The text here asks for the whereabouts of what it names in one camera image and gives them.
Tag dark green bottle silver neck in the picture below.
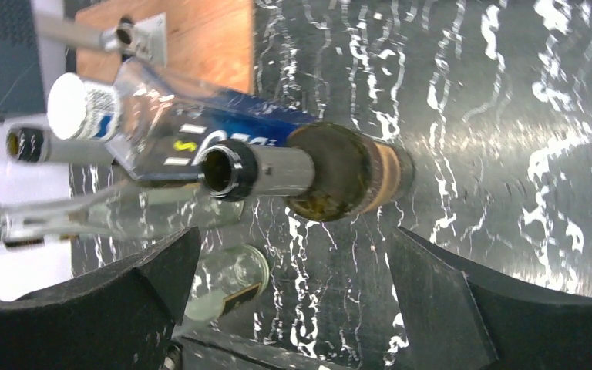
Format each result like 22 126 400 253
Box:
199 122 415 222

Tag grey network switch box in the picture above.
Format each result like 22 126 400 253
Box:
0 0 45 116

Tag wooden board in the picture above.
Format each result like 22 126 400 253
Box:
75 0 254 93

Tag blue rectangular glass bottle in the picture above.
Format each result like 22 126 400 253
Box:
47 59 315 182

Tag dark wine bottle white label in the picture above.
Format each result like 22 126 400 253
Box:
5 116 116 167

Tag clear glass bottle tall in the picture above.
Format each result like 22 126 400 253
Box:
0 181 244 247

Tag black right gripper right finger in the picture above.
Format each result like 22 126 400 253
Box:
388 228 592 369

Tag clear glass bottle gold label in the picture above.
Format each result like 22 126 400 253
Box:
173 244 270 338

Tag metal stand post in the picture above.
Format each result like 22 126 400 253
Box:
34 12 169 66

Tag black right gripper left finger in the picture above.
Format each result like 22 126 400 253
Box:
0 228 201 369

